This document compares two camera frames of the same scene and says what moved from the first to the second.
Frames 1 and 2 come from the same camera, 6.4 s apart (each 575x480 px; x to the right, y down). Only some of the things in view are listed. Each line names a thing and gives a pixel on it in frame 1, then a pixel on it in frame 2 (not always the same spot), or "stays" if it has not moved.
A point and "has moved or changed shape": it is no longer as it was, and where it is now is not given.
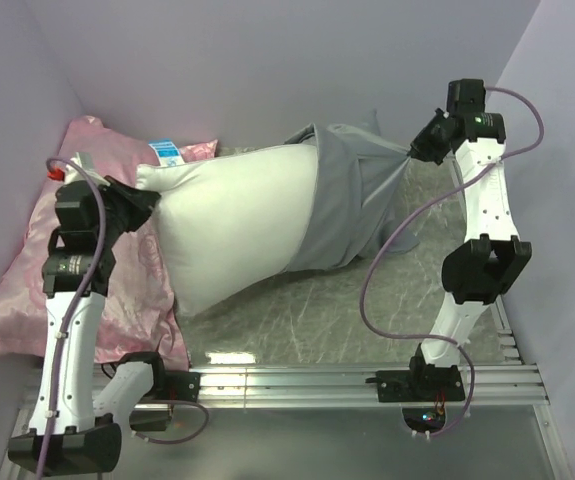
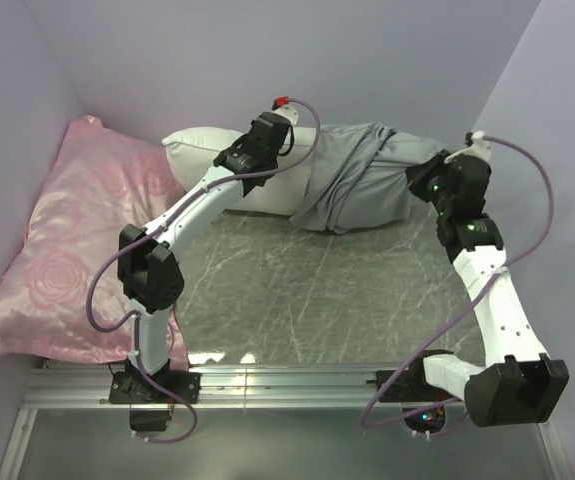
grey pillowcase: x=347 y=216 has moved or changed shape
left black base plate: x=178 y=385 stays
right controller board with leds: x=424 y=418 stays
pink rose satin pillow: x=139 y=315 stays
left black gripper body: x=110 y=231 -> x=248 y=134
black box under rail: x=150 y=420 stays
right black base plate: x=424 y=383 stays
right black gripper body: x=431 y=144 -> x=434 y=189
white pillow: x=227 y=220 -> x=191 y=155
